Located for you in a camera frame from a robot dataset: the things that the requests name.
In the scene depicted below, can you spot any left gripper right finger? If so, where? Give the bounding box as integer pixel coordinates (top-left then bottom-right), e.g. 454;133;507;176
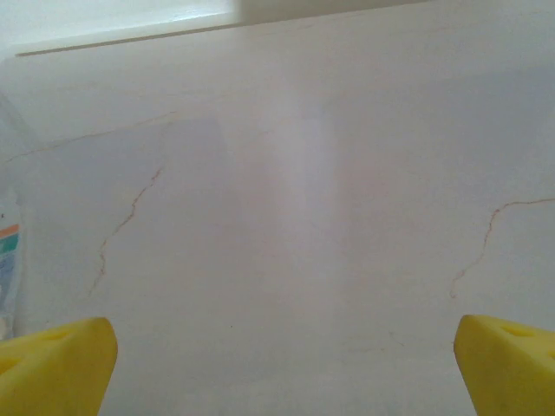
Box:
453;314;555;416

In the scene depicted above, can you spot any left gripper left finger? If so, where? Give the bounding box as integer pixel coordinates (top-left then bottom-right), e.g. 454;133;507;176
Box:
0;316;119;416

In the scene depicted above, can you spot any small clear plastic packet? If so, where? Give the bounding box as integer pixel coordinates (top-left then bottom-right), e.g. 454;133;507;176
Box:
0;93;27;341

